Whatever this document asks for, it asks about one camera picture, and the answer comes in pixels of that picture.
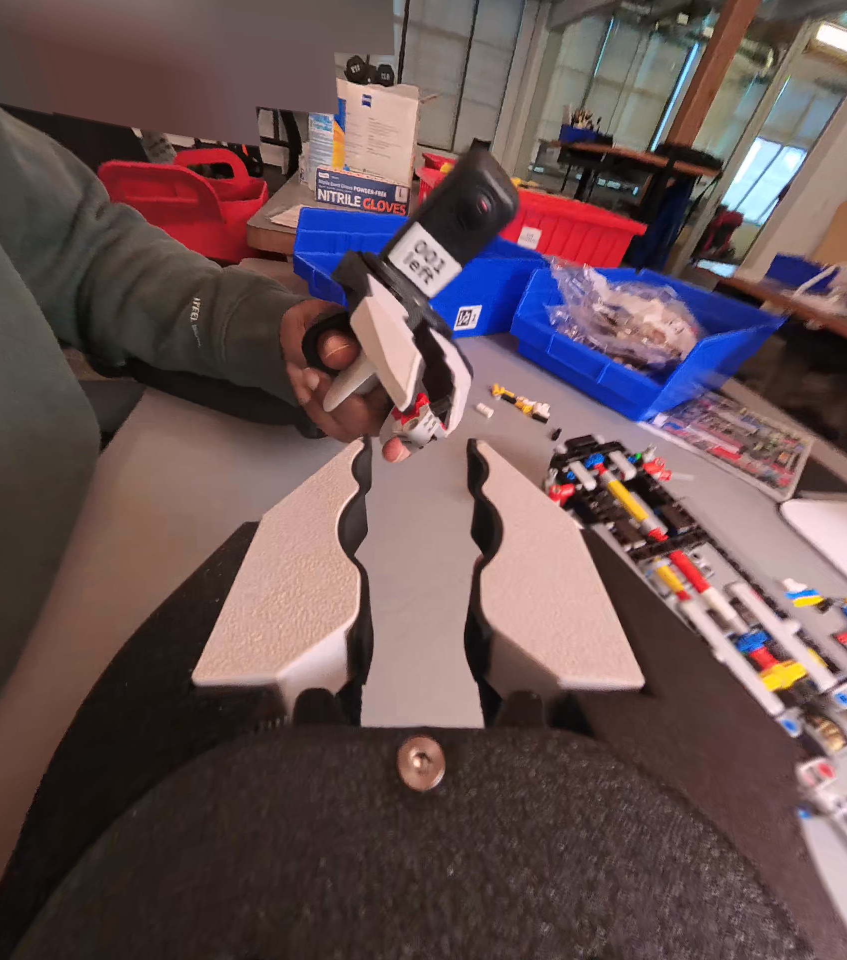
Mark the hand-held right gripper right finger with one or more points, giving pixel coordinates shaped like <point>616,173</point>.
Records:
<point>551,600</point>

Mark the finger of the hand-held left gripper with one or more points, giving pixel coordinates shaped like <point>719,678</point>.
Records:
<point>390,345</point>
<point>461,382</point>

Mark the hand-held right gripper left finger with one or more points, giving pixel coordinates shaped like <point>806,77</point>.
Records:
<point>288,592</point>

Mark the small red grey lego subassembly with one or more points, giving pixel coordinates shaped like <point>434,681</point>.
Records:
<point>416,427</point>

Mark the lego car chassis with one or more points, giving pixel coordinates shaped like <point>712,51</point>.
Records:
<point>648,517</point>

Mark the person's left forearm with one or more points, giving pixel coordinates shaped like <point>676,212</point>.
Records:
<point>168,300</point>

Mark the small white lego connector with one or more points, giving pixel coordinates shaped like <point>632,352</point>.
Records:
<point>485,410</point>

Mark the small yellow black lego assembly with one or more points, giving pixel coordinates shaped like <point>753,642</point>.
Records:
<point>521,403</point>

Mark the clear bag of lego parts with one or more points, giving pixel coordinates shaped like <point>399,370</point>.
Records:
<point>618,315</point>

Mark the person's left hand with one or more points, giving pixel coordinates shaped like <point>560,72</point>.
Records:
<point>348,420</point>

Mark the red plastic bin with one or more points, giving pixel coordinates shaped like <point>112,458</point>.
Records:
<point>573,229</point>

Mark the blue white dispenser box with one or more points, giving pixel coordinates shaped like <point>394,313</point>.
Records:
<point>360,196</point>

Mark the tall white cardboard box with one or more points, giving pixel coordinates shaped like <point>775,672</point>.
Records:
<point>378,127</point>

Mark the blue plastic bin square tag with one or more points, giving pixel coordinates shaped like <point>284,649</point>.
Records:
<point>333,240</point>

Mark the blue white packet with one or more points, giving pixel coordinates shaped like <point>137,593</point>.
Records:
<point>321,146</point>

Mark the wooden standing desk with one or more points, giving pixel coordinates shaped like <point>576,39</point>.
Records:
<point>618,152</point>

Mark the black hex dumbbell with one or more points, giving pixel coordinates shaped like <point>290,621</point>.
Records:
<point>367,71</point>

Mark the colourful sticker sheet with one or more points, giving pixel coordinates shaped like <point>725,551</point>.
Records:
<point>738,442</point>

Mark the red plastic caddy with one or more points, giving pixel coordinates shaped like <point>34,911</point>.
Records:
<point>183,202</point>

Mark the red black backpack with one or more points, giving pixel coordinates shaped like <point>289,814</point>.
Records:
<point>720,232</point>

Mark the wooden pillar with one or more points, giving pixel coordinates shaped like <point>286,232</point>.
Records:
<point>712,75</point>

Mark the small blue bin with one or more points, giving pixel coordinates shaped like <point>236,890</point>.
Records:
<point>798,271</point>

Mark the long wooden table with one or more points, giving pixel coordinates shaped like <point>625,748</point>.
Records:
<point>806,307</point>

